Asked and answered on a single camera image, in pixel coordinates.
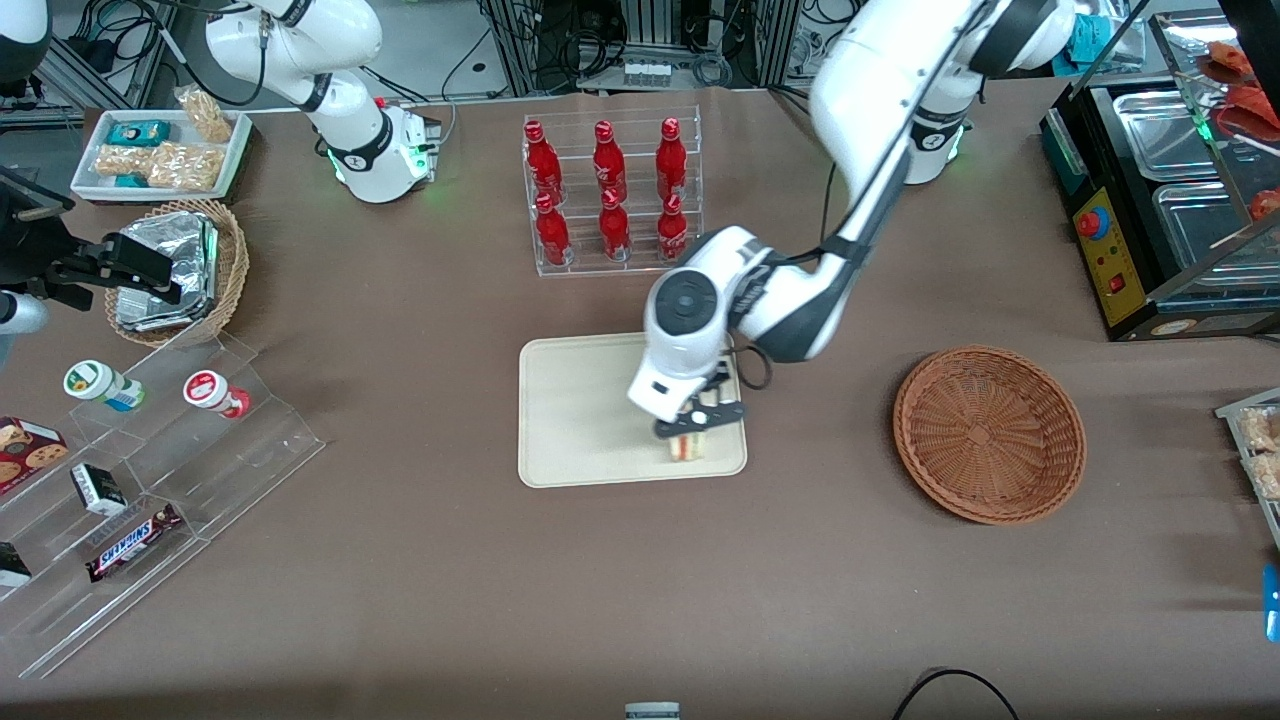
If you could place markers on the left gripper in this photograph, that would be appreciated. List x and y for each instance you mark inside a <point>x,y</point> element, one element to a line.
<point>716,384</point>

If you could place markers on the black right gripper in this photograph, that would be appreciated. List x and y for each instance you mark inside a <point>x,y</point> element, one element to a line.
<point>30,262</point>

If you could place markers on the triangular sandwich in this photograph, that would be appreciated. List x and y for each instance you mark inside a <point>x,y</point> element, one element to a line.
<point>688,449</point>

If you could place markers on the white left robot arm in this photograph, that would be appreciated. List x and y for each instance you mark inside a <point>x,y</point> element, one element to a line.
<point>860,90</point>

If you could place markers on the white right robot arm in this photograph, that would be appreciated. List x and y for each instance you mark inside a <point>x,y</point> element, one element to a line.
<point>345,110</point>

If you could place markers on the tan wicker basket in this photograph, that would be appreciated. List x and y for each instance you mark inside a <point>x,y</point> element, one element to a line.
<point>232,270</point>

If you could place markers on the white plastic snack tray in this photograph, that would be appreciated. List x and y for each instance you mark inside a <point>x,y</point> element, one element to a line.
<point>90,185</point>

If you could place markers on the cream rectangular tray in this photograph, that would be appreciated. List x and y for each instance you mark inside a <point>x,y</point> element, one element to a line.
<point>575,420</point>

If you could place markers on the round brown wicker basket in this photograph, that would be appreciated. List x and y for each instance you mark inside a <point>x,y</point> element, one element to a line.
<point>985,435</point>

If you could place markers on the grey tray with snacks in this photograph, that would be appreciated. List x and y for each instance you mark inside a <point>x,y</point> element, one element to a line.
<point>1235,420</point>

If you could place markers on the silver foil package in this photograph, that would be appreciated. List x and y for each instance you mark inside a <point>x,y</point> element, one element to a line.
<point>150,315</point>
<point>170,245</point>

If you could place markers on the small teal snack box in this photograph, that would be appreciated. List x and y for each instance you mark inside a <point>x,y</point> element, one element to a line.
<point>130,180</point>

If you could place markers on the clear bag of puffed snacks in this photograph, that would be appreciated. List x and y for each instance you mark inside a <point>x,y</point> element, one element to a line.
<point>185,167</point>
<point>120,160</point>
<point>205,115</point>

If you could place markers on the green lid yogurt cup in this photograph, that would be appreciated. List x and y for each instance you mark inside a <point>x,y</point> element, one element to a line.
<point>95,383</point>

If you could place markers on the red lid yogurt cup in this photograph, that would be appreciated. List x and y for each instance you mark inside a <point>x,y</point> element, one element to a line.
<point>210,390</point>

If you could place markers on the clear acrylic bottle rack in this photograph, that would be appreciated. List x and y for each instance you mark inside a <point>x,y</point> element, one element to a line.
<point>640,270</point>

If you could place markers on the red cola bottle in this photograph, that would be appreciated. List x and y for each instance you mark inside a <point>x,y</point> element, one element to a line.
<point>553,238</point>
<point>543,165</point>
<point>671,165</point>
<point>614,232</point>
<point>608,165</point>
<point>672,235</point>

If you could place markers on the clear acrylic stepped shelf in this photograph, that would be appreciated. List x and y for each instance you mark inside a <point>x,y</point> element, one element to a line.
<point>240,450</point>

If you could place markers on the red cookie box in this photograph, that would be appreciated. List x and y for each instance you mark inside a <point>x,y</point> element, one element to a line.
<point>25,455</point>

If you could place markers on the small black white box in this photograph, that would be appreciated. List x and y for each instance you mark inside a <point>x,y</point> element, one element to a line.
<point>98,490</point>

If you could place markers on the snickers chocolate bar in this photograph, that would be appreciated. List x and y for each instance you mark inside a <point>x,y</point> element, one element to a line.
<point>132,543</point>

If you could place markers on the grey white small device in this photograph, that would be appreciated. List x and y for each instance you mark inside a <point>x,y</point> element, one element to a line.
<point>652,712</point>

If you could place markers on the black white packet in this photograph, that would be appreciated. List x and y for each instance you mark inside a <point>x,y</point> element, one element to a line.
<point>12,567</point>

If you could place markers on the grey power strip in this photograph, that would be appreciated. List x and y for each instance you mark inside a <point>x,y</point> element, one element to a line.
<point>645,73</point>

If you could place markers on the black food warmer cabinet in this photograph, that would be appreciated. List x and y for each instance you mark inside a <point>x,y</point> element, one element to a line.
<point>1085,170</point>

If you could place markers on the steel food pan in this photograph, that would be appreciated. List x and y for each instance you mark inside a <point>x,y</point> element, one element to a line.
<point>1160,135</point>
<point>1200,230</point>

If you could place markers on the teal cloth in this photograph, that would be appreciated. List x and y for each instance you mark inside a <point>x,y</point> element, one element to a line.
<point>1088,40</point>

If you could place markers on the clear snack bag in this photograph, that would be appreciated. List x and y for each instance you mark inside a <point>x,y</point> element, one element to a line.
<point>1262,430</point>
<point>1266,477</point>

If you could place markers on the blue plastic object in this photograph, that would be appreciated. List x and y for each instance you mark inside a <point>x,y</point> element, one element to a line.
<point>1273,600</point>

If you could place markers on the orange fried food piece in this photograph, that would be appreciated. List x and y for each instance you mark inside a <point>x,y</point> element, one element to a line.
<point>1250,110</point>
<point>1225,62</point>

